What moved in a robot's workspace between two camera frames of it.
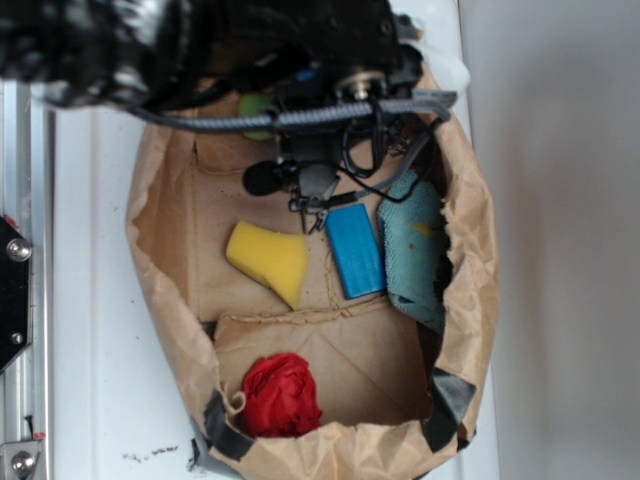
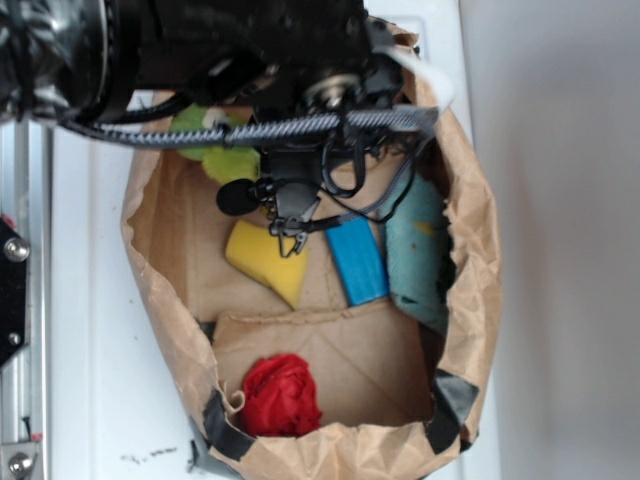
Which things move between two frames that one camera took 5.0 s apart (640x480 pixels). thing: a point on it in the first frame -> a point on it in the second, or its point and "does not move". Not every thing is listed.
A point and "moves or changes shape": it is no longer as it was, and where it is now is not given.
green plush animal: (254, 105) moves or changes shape
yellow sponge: (277, 260) does not move
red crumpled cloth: (280, 397) does not move
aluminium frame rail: (28, 199) does not move
